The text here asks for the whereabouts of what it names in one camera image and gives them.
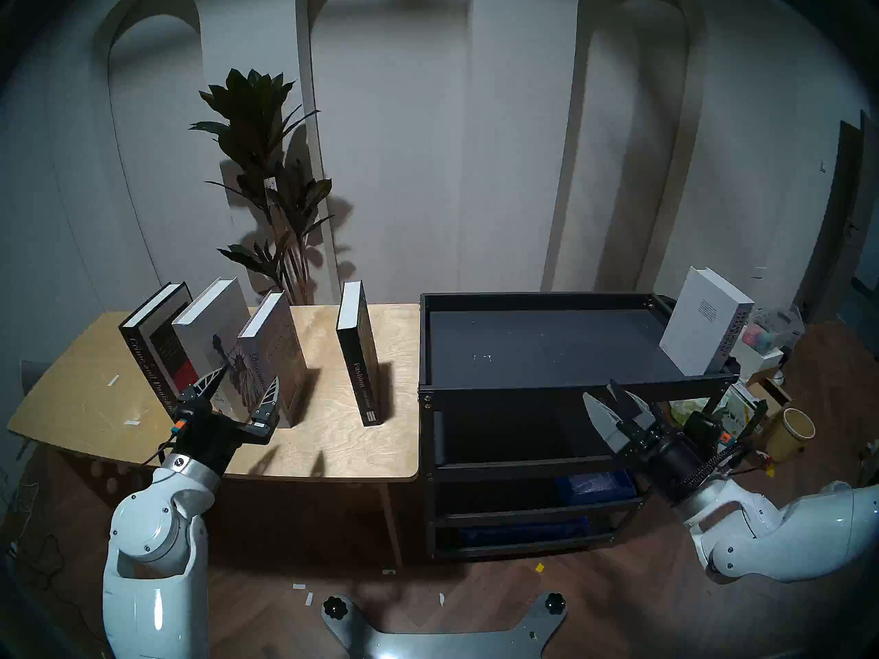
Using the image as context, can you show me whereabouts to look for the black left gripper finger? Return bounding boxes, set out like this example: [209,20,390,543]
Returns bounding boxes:
[180,366,229,401]
[251,376,279,424]

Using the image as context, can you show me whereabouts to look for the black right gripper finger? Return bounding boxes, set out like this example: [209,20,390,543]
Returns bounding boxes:
[582,392,629,452]
[609,382,657,428]

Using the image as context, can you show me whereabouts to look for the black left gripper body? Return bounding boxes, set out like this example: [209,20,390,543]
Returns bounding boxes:
[170,398,279,474]

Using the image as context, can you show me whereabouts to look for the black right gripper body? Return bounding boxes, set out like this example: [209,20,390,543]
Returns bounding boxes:
[615,417,746,504]

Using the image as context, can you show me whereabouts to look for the grey Discontent book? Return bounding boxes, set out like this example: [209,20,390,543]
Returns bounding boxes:
[238,292,308,428]

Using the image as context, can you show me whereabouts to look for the white Design Hotels Yearbook book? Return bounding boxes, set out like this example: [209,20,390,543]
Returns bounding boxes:
[659,266,755,377]

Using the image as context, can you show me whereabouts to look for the black three-tier shelf cart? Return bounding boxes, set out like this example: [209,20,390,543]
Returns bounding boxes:
[418,292,741,562]

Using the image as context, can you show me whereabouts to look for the light green plastic bag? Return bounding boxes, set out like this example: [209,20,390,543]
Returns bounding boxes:
[670,398,718,428]

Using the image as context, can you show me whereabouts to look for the grey Statue of Liberty book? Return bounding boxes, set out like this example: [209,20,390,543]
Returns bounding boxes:
[172,277,256,425]

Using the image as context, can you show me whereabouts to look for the blue plastic bin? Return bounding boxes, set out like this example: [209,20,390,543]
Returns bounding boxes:
[555,471,636,504]

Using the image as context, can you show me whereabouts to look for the black Crime and Punishment book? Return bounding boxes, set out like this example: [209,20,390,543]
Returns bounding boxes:
[119,282,200,418]

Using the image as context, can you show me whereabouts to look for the light wooden table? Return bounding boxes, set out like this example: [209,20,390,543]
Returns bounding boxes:
[7,304,421,566]

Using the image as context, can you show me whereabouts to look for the green and white carton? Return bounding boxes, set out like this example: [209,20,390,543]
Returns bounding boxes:
[721,383,768,440]

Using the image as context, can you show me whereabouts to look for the black Fashion book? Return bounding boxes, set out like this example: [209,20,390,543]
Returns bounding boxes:
[336,281,383,428]

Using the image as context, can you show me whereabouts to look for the brown cardboard box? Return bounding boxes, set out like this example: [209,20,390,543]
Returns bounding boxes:
[747,380,790,418]

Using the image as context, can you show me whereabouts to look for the beige round bucket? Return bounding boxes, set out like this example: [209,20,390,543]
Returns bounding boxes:
[764,408,817,464]

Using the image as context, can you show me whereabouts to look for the white square box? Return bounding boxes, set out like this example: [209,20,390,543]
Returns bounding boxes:
[728,335,785,378]

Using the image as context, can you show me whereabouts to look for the clear plastic storage container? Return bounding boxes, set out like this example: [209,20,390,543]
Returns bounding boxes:
[745,305,806,353]

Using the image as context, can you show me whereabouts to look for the tall dark green plant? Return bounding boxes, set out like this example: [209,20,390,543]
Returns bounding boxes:
[190,68,337,306]

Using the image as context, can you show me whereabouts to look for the dark grey door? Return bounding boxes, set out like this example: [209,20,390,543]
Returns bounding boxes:
[797,110,879,325]

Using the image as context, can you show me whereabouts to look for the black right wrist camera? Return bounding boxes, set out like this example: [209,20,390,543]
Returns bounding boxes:
[687,411,729,449]

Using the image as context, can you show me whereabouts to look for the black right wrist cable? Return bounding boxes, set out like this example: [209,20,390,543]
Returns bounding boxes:
[687,439,756,490]

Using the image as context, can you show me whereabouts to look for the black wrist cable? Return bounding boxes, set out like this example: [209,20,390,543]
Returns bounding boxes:
[687,439,756,490]
[141,431,181,467]

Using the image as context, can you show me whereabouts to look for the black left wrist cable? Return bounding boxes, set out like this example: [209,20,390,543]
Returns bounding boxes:
[141,431,181,467]

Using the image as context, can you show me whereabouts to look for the thin floor cable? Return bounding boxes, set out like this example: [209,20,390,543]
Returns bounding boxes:
[0,486,97,597]

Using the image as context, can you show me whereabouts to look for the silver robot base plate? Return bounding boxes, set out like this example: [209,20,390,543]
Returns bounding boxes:
[323,592,568,659]

